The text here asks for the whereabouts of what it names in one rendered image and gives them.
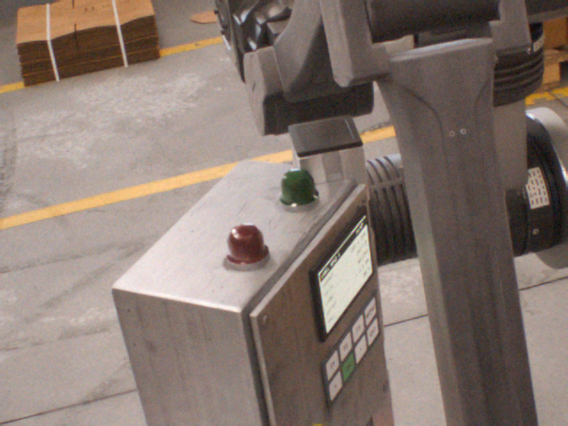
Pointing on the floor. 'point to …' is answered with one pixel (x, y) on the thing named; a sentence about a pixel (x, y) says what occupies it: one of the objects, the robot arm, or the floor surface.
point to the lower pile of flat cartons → (83, 37)
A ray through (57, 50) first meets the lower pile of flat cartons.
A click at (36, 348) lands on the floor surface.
